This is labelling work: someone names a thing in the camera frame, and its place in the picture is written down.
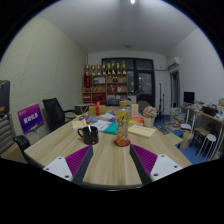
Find wooden shelf unit with trophies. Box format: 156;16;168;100
82;60;129;105

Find wooden side desk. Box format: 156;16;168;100
181;104;224;158

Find white round stool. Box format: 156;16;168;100
196;133;218;158

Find flat round red coaster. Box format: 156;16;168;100
114;138;132;148

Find orange book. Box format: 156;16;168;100
129;116;145;126

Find grey ribbed suitcase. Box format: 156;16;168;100
0;113;15;155

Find tan paper envelope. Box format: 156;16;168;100
127;124;157;139
71;119;88;130

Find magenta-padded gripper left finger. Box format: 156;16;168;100
43;144;95;187

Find purple sign board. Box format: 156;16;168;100
17;103;45;135

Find dark glass door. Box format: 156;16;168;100
101;57;156;108

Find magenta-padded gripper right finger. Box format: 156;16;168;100
129;143;184;187

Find white booklet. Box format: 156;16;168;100
90;119;113;132

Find black computer monitor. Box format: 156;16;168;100
183;91;196;105

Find blue printed book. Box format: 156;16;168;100
78;114;98;123

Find black office chair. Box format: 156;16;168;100
42;97;83;133
13;134;44;168

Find pink flowers in white pot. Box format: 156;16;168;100
142;105;158;128

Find teal book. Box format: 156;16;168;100
103;121;118;136

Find yellow gift box red ribbon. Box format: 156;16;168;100
88;101;108;117

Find black bag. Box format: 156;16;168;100
0;79;11;117

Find black tripod stand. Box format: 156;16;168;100
158;83;166;123

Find red ball white stick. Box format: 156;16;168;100
85;120;93;134

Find black polka-dot mug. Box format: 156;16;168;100
77;125;100;146

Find tan standing card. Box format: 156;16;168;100
130;103;140;118

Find white wall air conditioner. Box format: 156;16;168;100
166;56;181;70

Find yellow-label drink bottle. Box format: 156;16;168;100
115;100;132;143

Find pile of books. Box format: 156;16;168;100
168;108;184;133

